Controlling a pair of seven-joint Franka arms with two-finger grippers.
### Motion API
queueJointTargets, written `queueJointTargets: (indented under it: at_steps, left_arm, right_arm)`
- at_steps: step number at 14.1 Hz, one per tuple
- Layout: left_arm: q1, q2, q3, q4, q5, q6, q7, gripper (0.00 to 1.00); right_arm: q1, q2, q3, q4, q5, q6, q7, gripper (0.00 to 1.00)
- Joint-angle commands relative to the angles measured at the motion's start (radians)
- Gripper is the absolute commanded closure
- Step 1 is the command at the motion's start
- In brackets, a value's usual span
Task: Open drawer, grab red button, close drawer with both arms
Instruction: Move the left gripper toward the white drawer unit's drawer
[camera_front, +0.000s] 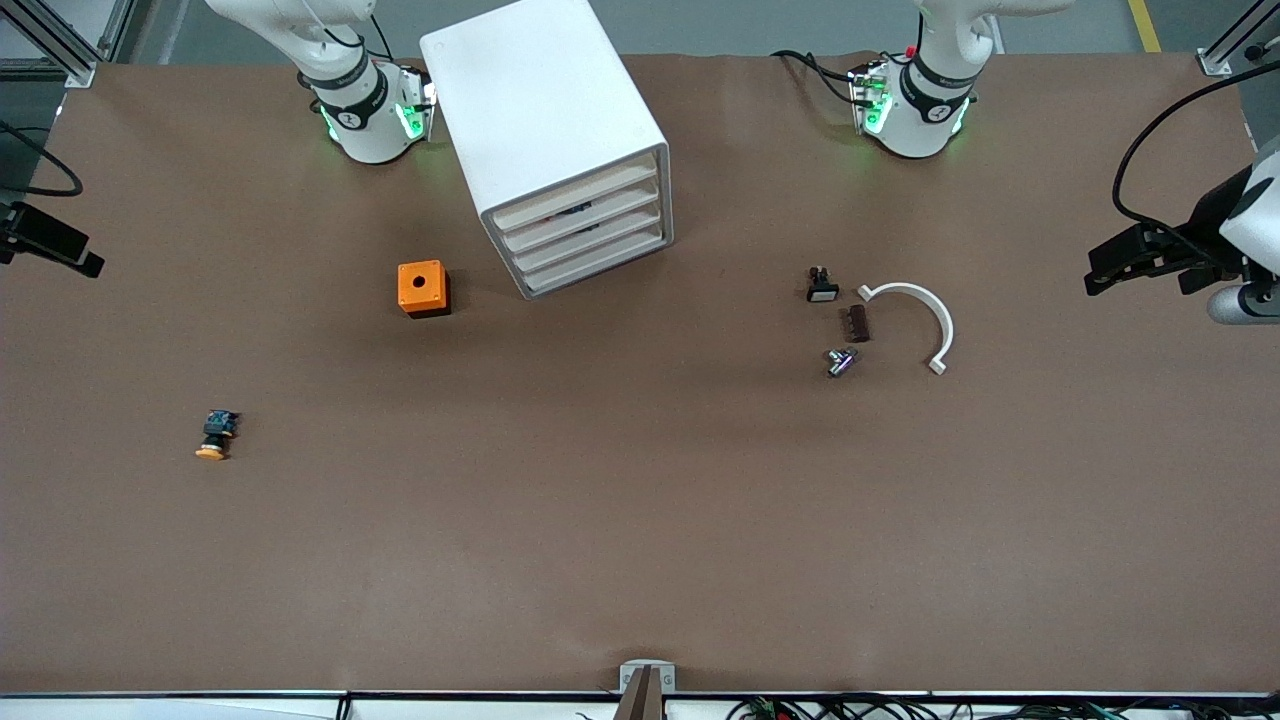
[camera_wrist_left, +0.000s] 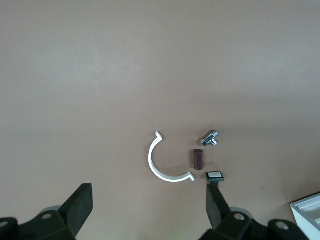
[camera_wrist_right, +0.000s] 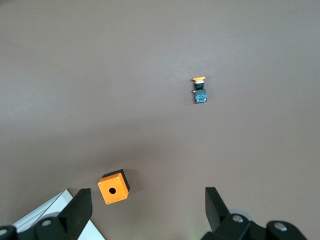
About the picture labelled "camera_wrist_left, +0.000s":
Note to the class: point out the black square white-top button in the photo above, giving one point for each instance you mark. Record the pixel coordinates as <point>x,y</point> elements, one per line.
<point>215,175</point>

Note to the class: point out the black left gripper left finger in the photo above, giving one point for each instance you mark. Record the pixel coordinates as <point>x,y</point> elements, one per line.
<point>75,207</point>

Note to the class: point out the white drawer cabinet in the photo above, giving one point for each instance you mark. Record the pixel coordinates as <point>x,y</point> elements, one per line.
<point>307,217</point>

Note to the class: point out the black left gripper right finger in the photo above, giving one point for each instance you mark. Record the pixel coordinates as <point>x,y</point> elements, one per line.
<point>217,210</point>

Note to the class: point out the brown cylinder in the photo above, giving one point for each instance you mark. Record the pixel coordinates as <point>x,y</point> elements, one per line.
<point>197,160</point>

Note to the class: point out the silver metal fitting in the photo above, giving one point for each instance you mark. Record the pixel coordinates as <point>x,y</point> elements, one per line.
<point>208,138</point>

